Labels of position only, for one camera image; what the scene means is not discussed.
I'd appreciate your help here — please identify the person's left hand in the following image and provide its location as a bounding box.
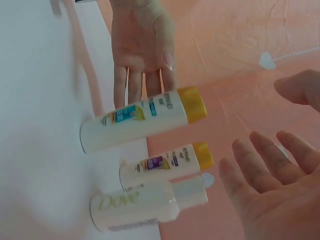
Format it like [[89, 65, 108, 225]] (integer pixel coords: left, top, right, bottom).
[[110, 0, 177, 109]]

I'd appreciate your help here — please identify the white bottle white cap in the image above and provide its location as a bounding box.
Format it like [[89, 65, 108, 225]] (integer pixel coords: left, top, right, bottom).
[[89, 174, 209, 233]]

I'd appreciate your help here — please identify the person's right hand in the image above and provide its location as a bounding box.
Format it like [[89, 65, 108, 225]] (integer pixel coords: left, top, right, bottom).
[[218, 69, 320, 240]]

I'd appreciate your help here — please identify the white bottle purple label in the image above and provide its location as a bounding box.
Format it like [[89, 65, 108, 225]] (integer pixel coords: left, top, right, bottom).
[[118, 141, 215, 190]]

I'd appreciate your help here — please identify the white bottle teal label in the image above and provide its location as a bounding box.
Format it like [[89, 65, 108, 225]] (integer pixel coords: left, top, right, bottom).
[[79, 86, 209, 155]]

